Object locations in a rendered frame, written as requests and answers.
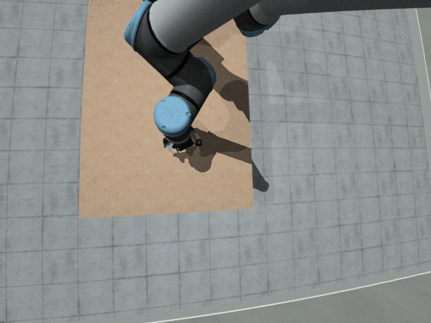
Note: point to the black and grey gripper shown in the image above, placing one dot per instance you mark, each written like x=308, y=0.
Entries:
x=185, y=144

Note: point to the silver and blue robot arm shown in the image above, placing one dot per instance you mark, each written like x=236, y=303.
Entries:
x=161, y=32

